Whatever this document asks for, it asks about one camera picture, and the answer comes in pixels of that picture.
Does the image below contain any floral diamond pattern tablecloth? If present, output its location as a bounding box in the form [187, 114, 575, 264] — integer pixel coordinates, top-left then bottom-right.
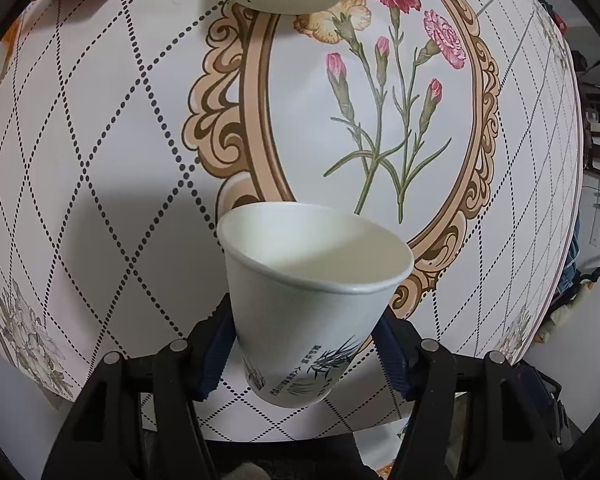
[0, 0, 586, 443]

